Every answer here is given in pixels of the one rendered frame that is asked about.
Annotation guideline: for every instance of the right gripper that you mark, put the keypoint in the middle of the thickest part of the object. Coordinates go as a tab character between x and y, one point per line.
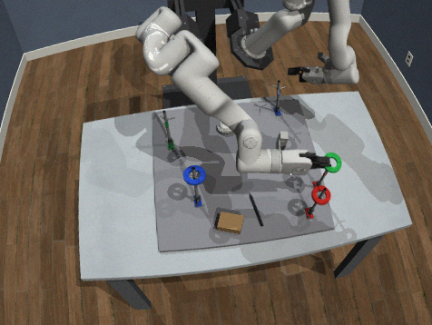
298	162

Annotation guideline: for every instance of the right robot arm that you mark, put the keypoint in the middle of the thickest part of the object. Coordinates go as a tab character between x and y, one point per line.
162	56

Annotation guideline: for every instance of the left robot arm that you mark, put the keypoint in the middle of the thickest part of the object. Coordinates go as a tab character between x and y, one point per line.
285	20

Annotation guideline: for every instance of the blue ring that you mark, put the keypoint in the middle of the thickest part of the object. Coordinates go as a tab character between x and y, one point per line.
197	181

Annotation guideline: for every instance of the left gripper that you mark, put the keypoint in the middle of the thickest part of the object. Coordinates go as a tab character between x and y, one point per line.
313	75

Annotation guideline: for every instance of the red ring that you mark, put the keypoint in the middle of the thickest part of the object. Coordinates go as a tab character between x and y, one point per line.
316	199

